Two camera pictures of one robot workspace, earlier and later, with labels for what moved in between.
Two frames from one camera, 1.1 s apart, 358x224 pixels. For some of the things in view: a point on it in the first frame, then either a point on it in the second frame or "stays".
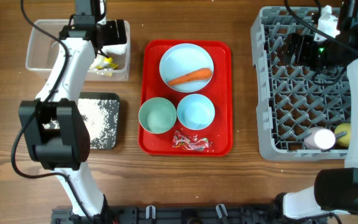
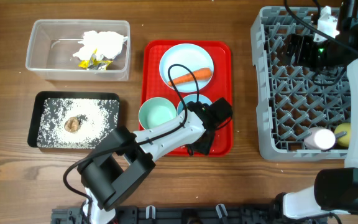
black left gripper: (117, 32) to (204, 143)
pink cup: (321, 138) stays
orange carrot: (202, 74) stays
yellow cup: (344, 140) stays
